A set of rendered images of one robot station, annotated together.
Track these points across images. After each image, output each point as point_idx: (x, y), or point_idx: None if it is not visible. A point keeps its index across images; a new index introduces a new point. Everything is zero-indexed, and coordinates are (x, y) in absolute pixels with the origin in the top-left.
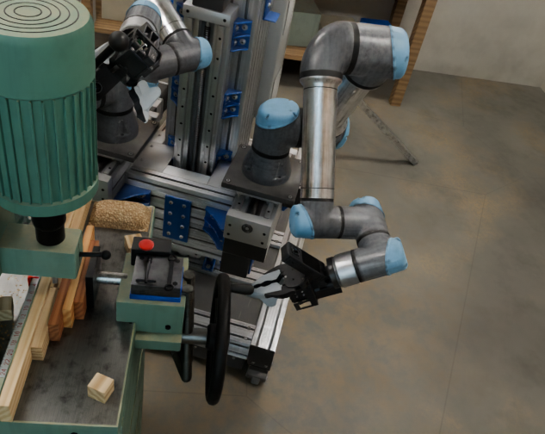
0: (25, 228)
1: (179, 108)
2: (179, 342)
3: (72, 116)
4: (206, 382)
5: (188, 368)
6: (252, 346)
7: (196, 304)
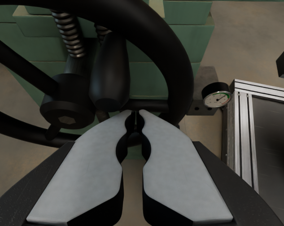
0: None
1: None
2: (13, 14)
3: None
4: (71, 133)
5: (96, 115)
6: None
7: (264, 179)
